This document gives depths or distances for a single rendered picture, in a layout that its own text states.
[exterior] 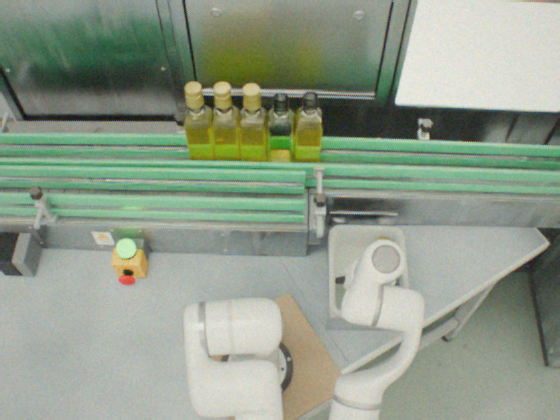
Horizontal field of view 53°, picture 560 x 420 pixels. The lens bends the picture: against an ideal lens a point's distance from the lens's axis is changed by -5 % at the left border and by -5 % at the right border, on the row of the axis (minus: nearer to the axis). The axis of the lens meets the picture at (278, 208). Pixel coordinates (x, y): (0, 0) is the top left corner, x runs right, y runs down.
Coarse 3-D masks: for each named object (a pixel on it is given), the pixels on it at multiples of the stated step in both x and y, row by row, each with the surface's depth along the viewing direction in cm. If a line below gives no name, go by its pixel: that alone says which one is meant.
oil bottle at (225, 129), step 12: (216, 108) 122; (216, 120) 120; (228, 120) 120; (216, 132) 123; (228, 132) 123; (216, 144) 126; (228, 144) 126; (216, 156) 130; (228, 156) 130; (240, 156) 130
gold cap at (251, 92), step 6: (246, 84) 116; (252, 84) 115; (246, 90) 115; (252, 90) 115; (258, 90) 115; (246, 96) 115; (252, 96) 114; (258, 96) 115; (246, 102) 116; (252, 102) 116; (258, 102) 117; (246, 108) 118; (252, 108) 117
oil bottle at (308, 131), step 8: (296, 112) 123; (320, 112) 122; (296, 120) 121; (304, 120) 120; (312, 120) 120; (320, 120) 121; (296, 128) 122; (304, 128) 121; (312, 128) 121; (320, 128) 121; (296, 136) 123; (304, 136) 123; (312, 136) 123; (320, 136) 123; (296, 144) 126; (304, 144) 125; (312, 144) 125; (320, 144) 126; (296, 152) 128; (304, 152) 128; (312, 152) 128; (296, 160) 130; (304, 160) 130; (312, 160) 130
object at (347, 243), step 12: (336, 228) 135; (348, 228) 135; (360, 228) 135; (372, 228) 135; (384, 228) 135; (396, 228) 135; (336, 240) 139; (348, 240) 139; (360, 240) 139; (372, 240) 139; (396, 240) 137; (336, 252) 140; (348, 252) 140; (360, 252) 140; (336, 264) 138; (336, 276) 137; (336, 288) 135; (408, 288) 128; (336, 300) 134; (336, 312) 125
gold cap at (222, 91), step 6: (216, 84) 116; (222, 84) 116; (228, 84) 115; (216, 90) 115; (222, 90) 115; (228, 90) 115; (216, 96) 115; (222, 96) 115; (228, 96) 116; (216, 102) 117; (222, 102) 116; (228, 102) 117; (222, 108) 118
